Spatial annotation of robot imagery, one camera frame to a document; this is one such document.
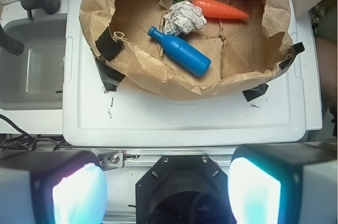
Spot crumpled white paper ball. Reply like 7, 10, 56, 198
162, 1, 207, 36

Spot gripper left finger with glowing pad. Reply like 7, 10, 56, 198
1, 150, 108, 223

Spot grey toy sink basin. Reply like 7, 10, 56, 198
1, 0, 69, 135

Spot black octagonal mount plate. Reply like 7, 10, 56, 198
135, 155, 237, 223

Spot aluminium rail with bracket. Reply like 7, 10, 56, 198
93, 146, 236, 171

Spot white plastic tray lid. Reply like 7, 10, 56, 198
62, 0, 306, 148

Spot blue plastic toy bottle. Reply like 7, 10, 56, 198
147, 26, 211, 77

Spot black cables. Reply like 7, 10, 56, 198
0, 114, 70, 152

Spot orange toy carrot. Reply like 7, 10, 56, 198
173, 0, 250, 20

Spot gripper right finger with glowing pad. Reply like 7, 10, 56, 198
228, 143, 337, 223

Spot brown paper bag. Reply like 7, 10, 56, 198
79, 0, 296, 101

